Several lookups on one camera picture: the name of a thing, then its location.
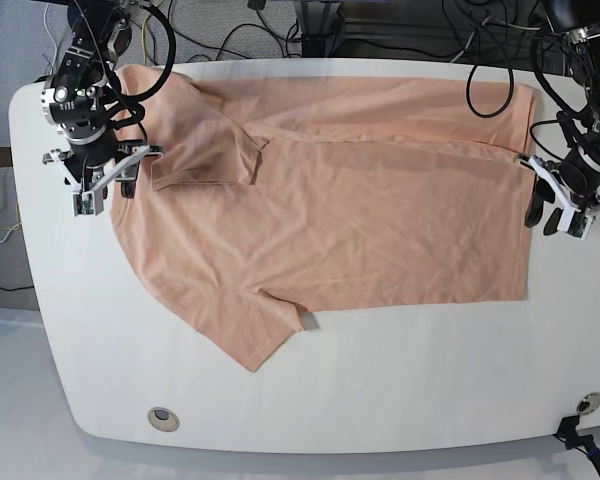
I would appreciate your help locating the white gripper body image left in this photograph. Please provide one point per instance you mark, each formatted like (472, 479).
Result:
(90, 183)

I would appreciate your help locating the right table cable grommet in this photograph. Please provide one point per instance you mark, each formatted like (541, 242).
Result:
(588, 404)

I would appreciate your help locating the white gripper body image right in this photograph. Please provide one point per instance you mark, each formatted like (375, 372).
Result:
(580, 207)

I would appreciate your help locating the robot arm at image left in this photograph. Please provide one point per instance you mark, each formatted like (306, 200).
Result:
(83, 98)

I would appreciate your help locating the table cable grommet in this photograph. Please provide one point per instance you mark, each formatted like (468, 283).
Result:
(163, 419)
(588, 404)

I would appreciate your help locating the peach pink T-shirt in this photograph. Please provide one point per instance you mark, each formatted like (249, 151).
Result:
(279, 196)

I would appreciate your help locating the left table cable grommet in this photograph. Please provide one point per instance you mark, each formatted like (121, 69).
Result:
(163, 419)

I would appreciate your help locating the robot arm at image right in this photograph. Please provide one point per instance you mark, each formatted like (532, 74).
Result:
(575, 26)

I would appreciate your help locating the black clamp with cable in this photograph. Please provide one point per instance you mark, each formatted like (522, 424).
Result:
(568, 435)

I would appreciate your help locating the black metal frame post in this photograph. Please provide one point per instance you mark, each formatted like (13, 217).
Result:
(319, 23)

